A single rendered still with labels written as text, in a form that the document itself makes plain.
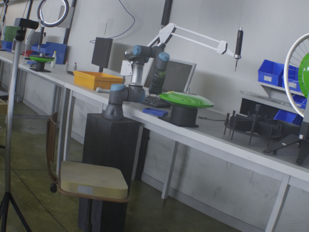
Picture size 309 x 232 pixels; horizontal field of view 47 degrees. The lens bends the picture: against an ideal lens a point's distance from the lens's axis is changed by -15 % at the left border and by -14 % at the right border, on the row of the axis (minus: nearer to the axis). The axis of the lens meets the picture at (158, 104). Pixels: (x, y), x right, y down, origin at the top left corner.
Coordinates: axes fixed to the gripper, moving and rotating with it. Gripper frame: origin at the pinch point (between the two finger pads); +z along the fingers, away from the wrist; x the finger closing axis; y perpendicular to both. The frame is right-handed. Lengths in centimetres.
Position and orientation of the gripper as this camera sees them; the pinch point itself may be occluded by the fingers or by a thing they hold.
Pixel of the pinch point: (152, 98)
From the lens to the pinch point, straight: 246.9
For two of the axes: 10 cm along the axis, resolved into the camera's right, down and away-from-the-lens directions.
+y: 0.5, 5.9, -8.0
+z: -2.2, 7.9, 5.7
